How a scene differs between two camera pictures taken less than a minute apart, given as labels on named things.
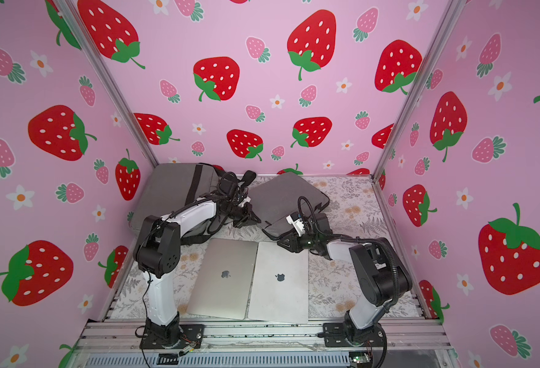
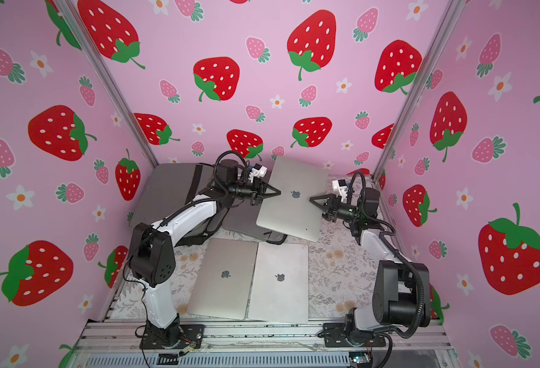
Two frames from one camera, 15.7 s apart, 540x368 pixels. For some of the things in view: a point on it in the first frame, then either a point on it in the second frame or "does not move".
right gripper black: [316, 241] -> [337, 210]
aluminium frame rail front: [118, 344] does not move
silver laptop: [280, 288] does not move
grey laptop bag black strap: [166, 186] does not move
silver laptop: [222, 285] does not move
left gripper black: [248, 216] -> [259, 189]
